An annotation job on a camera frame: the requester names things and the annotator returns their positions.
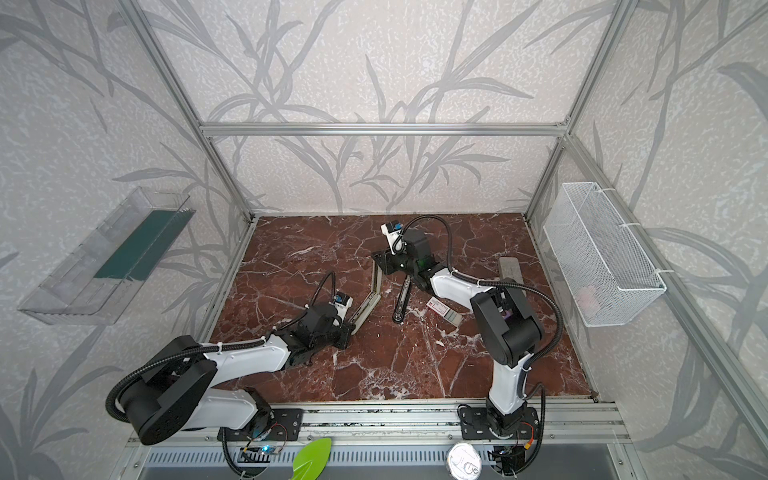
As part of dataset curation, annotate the black stapler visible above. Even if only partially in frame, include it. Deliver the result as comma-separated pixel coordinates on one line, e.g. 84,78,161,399
392,276,412,324

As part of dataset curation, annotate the red white staples box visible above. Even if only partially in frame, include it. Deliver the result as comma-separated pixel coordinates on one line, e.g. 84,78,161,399
427,297,463,327

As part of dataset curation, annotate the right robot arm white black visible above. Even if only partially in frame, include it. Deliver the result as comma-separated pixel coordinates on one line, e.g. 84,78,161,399
372,221,564,444

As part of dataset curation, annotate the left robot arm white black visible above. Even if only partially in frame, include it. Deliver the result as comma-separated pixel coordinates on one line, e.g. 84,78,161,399
105,293,354,445

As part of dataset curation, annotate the small green circuit board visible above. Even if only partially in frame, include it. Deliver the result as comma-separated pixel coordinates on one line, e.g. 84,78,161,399
241,445,283,458

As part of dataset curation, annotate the green leaf sticker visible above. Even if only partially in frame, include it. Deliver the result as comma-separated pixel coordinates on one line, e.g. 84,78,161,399
291,438,332,480

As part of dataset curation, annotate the pink item in basket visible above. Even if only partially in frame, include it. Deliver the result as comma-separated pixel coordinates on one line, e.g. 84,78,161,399
575,285,601,318

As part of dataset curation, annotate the round silver can lid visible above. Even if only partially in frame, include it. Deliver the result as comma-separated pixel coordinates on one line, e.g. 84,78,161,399
446,442,482,480

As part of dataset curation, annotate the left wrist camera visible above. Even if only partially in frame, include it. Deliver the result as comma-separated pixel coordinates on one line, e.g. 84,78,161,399
332,291,353,321

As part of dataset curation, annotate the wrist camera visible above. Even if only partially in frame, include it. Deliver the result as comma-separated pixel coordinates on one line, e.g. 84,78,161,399
332,291,353,321
381,221,405,255

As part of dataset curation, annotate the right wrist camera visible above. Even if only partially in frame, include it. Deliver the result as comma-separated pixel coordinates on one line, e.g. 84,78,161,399
381,221,405,255

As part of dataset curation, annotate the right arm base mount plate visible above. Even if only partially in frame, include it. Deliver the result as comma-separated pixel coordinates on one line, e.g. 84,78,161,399
457,403,539,442

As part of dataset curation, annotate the white wire mesh basket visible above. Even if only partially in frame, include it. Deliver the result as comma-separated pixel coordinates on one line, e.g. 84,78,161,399
544,182,667,328

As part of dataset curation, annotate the clear plastic wall tray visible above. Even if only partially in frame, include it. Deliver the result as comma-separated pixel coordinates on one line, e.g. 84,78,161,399
18,187,196,325

